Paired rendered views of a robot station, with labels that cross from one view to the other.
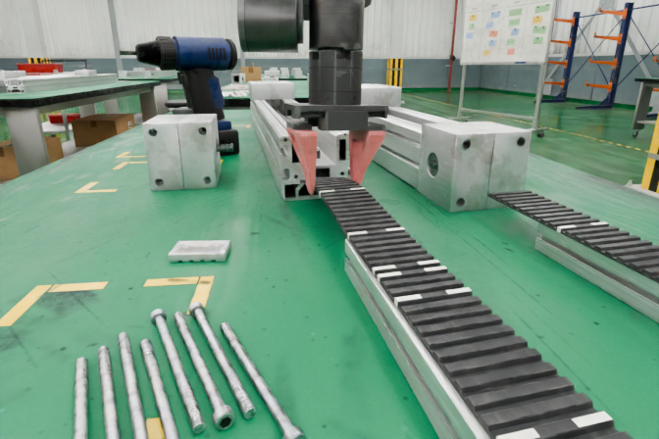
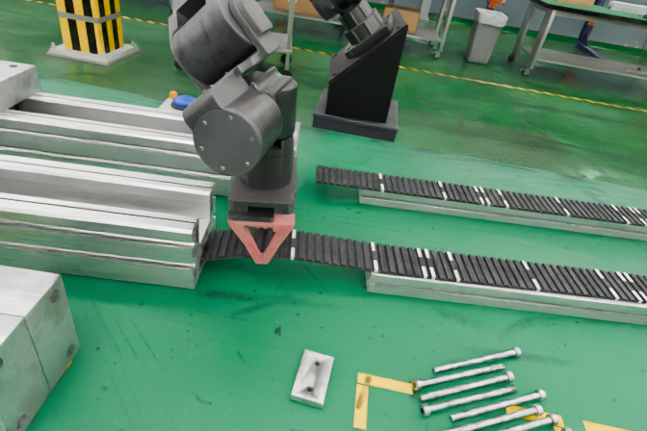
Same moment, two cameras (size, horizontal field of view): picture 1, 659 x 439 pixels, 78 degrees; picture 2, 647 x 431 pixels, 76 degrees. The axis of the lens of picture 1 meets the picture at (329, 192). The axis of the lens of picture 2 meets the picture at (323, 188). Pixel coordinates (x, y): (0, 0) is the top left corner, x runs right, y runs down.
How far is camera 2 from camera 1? 52 cm
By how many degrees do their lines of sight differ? 73
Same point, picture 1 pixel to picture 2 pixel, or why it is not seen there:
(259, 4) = (265, 122)
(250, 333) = (436, 358)
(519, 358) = (498, 264)
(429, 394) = (494, 299)
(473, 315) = (468, 261)
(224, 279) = (365, 366)
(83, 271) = not seen: outside the picture
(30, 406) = not seen: outside the picture
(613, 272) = (413, 201)
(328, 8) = (291, 101)
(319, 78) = (281, 165)
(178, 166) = (38, 370)
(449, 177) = not seen: hidden behind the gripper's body
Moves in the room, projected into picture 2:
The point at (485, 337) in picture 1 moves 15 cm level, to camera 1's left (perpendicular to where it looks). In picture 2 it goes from (484, 266) to (495, 366)
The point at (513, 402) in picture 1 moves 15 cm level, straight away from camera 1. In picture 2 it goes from (519, 277) to (418, 217)
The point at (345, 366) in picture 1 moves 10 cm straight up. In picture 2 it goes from (464, 322) to (495, 259)
